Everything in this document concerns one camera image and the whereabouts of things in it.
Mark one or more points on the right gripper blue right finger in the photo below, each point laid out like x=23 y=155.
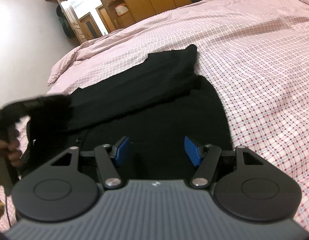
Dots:
x=195 y=151

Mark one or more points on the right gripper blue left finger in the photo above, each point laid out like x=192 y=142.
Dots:
x=120 y=150

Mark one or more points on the black cardigan garment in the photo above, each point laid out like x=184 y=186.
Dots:
x=156 y=104

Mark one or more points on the person's left hand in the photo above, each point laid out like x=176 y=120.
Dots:
x=11 y=151

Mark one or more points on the pink checked bed cover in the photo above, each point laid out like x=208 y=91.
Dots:
x=254 y=52

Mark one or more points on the wooden door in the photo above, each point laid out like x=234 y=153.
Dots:
x=89 y=27

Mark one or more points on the pink white box on shelf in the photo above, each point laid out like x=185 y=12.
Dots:
x=121 y=9

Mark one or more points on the dark clothes hanging on wall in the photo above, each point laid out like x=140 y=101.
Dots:
x=64 y=23

